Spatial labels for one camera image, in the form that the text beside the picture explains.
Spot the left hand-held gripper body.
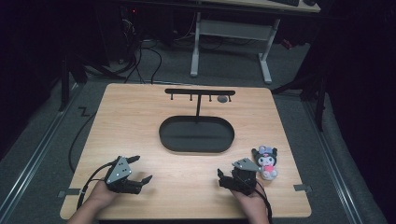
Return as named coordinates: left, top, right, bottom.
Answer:
left=104, top=155, right=143, bottom=196

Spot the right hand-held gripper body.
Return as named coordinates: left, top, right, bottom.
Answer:
left=224, top=157, right=263, bottom=197

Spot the person's right hand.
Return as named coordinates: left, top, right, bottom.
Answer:
left=229, top=180, right=266, bottom=217

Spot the person's left hand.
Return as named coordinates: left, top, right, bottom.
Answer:
left=88, top=179, right=125, bottom=213

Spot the black and pink plush toy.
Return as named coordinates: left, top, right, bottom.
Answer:
left=250, top=145, right=279, bottom=181

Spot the black hook stand with tray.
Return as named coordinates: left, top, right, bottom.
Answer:
left=158, top=88, right=236, bottom=154

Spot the grey tape strip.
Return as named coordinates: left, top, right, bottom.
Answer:
left=292, top=183, right=313, bottom=192
left=57, top=188, right=82, bottom=199

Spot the black metal stand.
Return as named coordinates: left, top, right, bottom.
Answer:
left=58, top=54, right=89, bottom=113
left=270, top=69, right=329, bottom=133

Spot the black computer tower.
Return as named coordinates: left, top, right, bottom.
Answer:
left=119, top=5, right=142, bottom=64

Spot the white-framed wooden desk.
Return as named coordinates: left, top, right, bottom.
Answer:
left=190, top=0, right=321, bottom=85

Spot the black keyboard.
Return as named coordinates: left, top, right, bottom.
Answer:
left=269, top=0, right=301, bottom=7

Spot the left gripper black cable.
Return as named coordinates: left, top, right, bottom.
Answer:
left=76, top=161, right=117, bottom=210

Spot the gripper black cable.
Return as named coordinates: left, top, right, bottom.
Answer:
left=248, top=182, right=274, bottom=224
left=76, top=161, right=117, bottom=210

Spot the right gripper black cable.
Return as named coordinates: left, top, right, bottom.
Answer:
left=248, top=182, right=274, bottom=224

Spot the metal floor rail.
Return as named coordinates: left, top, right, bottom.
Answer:
left=303, top=100, right=366, bottom=224
left=0, top=83, right=80, bottom=218

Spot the black floor cable bundle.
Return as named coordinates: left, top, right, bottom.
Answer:
left=116, top=36, right=163, bottom=85

